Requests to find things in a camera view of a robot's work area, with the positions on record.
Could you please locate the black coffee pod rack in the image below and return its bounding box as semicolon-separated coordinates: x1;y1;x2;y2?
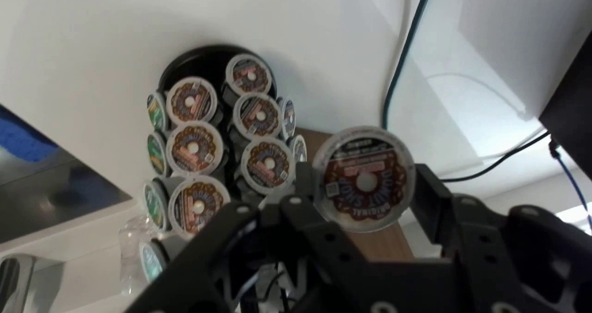
139;44;308;286

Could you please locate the wooden board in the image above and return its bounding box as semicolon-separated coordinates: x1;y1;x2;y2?
295;127;415;261

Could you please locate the stainless steel sink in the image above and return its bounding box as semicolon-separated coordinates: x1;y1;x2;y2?
0;104;135;245

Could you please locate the coffee pod with blue lid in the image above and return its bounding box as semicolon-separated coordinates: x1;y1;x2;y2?
289;135;308;164
278;96;297;141

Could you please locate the black cable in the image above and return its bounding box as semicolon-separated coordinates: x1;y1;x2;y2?
439;131;552;183

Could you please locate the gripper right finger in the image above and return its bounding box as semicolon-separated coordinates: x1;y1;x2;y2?
411;164;592;313

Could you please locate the coffee pod with doughnut lid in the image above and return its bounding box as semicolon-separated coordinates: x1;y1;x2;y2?
240;137;297;196
232;92;284;140
167;175;231;238
225;54;274;97
165;76;218;125
312;127;416;233
165;121;224;175

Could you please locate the dark green cable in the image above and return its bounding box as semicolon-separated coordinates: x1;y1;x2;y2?
381;0;438;129

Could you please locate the blue cable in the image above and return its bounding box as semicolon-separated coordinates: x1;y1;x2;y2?
549;139;592;233

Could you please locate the coffee pod with green lid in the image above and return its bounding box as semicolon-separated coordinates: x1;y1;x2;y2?
143;180;170;233
138;238;168;284
147;131;168;178
146;92;168;133

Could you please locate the black appliance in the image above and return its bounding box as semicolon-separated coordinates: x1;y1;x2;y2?
538;30;592;180

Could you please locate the clear plastic bottle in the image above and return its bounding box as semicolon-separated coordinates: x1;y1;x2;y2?
117;215;160;296

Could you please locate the blue sponge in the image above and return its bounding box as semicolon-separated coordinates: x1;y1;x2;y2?
0;105;57;164

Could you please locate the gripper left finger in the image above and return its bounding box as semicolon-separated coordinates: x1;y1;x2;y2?
124;161;385;313

